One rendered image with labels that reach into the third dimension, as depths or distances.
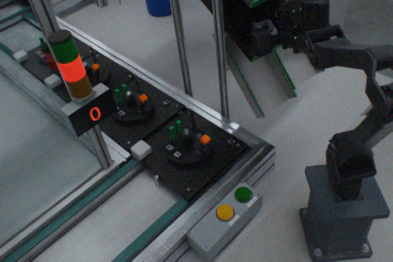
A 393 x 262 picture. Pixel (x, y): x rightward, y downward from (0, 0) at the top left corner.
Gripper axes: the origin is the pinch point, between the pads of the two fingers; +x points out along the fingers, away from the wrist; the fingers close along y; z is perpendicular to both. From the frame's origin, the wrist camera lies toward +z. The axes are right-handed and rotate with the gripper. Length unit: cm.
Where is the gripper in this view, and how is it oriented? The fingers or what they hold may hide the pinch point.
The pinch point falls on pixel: (274, 29)
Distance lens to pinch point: 106.5
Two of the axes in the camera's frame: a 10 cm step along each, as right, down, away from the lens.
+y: -8.8, 3.6, -3.0
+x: -4.4, -3.8, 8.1
